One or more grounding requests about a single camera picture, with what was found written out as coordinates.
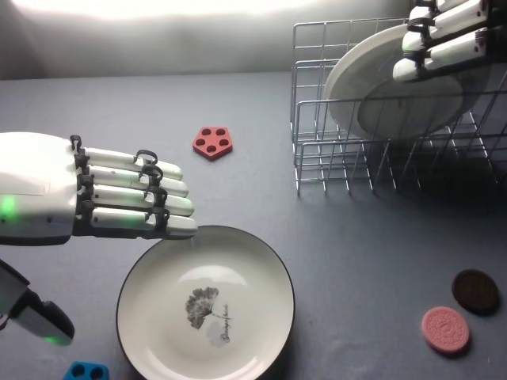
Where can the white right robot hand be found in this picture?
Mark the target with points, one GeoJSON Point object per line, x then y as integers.
{"type": "Point", "coordinates": [455, 47]}

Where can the white backdrop curtain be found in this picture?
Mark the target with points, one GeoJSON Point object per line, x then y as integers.
{"type": "Point", "coordinates": [158, 39]}

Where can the blue pentagon block with holes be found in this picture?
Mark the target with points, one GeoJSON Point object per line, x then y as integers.
{"type": "Point", "coordinates": [85, 372]}

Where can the brown sandwich cookie toy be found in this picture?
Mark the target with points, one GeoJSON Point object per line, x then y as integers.
{"type": "Point", "coordinates": [475, 291]}

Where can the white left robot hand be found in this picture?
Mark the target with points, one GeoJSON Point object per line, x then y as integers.
{"type": "Point", "coordinates": [39, 186]}

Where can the red pentagon block with holes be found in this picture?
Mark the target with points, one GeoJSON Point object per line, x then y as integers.
{"type": "Point", "coordinates": [213, 143]}

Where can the pink sandwich cookie toy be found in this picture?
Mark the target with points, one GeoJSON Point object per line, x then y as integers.
{"type": "Point", "coordinates": [446, 331]}

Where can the white plate with two leaves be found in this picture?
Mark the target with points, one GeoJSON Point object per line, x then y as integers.
{"type": "Point", "coordinates": [356, 79]}

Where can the grey table cloth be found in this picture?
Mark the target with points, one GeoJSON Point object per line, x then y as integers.
{"type": "Point", "coordinates": [119, 111]}

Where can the white plate with one leaf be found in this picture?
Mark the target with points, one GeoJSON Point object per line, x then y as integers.
{"type": "Point", "coordinates": [237, 285]}

